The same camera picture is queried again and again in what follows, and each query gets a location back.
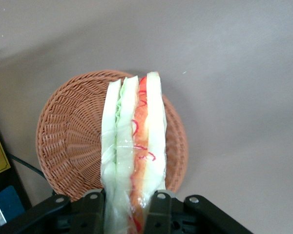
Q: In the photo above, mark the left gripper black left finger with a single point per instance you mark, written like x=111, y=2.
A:
x=63, y=214

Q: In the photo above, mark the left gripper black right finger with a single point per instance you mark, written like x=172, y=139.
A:
x=185, y=214

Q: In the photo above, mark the triangle sandwich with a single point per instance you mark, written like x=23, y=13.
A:
x=127, y=136

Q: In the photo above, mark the round brown wicker basket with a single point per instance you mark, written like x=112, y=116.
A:
x=70, y=136

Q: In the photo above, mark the black appliance with yellow panel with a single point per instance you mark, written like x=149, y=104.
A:
x=0, y=180

